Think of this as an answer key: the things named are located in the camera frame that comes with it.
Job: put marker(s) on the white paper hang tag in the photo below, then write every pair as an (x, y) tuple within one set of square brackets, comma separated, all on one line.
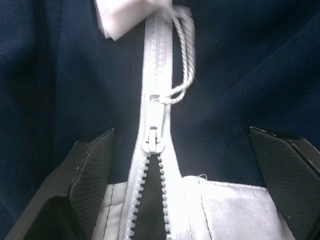
[(125, 17)]

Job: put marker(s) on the navy jacket with white zipper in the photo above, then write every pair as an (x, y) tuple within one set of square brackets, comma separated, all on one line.
[(250, 75)]

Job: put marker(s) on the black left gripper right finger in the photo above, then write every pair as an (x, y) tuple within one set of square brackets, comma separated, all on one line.
[(290, 175)]

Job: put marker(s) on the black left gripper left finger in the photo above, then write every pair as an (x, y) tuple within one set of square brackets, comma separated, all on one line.
[(62, 185)]

